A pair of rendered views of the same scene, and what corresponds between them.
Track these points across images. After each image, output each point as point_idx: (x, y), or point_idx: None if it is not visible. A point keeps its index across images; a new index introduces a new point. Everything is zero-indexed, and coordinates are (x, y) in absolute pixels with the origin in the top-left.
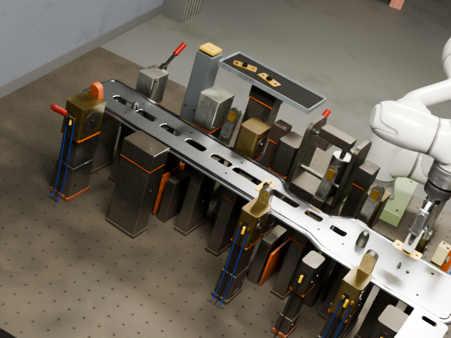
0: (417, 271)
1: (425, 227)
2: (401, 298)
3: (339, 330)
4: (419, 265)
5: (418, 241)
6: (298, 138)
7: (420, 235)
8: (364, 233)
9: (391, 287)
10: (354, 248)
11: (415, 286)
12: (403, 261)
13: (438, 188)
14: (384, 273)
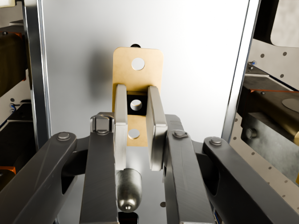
0: (103, 25)
1: (91, 128)
2: (254, 25)
3: (282, 86)
4: (70, 30)
5: (125, 100)
6: None
7: (165, 125)
8: (135, 207)
9: (234, 64)
10: (158, 183)
11: (177, 8)
12: (97, 76)
13: None
14: (195, 98)
